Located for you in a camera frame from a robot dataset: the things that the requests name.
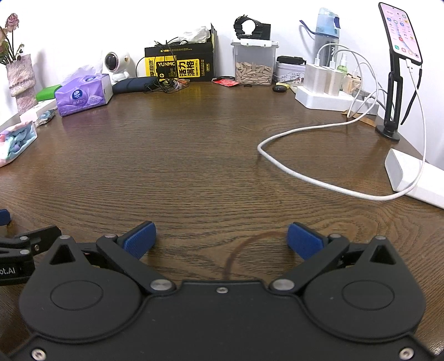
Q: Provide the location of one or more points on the white rectangular box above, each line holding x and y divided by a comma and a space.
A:
419, 184

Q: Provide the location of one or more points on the small flat white box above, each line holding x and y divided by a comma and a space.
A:
31, 114

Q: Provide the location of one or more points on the small wooden holder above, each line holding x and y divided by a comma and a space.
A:
352, 84

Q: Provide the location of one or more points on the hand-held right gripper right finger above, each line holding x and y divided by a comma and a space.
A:
304, 241

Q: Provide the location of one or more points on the black yellow cardboard box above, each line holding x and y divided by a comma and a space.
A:
187, 67

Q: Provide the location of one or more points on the green case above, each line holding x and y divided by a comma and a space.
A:
47, 93

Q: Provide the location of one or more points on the dried pink flowers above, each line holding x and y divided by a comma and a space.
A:
13, 20

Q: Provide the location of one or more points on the white tin box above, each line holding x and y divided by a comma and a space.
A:
288, 73

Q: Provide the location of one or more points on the white charger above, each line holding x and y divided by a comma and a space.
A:
334, 83
315, 79

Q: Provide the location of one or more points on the small wrapped packet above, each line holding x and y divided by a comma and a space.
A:
45, 118

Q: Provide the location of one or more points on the black phone stand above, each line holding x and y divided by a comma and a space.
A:
393, 104

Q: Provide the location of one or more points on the small yellow item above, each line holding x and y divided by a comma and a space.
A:
283, 84

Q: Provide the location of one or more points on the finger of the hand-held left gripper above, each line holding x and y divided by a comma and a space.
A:
41, 237
4, 217

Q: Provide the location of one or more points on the blue grey water bottle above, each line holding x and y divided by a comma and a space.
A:
326, 31

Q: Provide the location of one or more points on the pink blue mesh vest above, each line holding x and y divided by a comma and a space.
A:
17, 142

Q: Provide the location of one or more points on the clear plastic seed container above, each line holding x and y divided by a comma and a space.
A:
253, 71

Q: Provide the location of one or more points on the red packet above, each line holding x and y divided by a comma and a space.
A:
227, 82

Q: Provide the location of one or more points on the white crumpled cloth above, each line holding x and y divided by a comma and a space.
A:
196, 34

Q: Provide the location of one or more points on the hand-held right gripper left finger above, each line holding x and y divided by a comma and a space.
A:
140, 240

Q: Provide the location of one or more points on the small black case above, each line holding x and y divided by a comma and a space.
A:
280, 89

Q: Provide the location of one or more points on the smartphone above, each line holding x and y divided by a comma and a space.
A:
400, 29

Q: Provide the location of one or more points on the purple tissue pack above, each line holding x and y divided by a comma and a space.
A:
79, 97

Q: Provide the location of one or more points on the navy blue pouch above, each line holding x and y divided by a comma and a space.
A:
131, 85

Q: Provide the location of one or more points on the pink textured vase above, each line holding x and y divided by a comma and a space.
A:
20, 83

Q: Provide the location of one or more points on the white power strip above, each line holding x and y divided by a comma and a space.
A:
315, 99

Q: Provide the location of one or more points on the black watch stand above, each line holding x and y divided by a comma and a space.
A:
263, 32

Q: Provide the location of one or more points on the small spray bottle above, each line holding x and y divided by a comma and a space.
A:
342, 67

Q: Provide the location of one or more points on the white security camera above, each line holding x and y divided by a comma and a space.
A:
111, 60

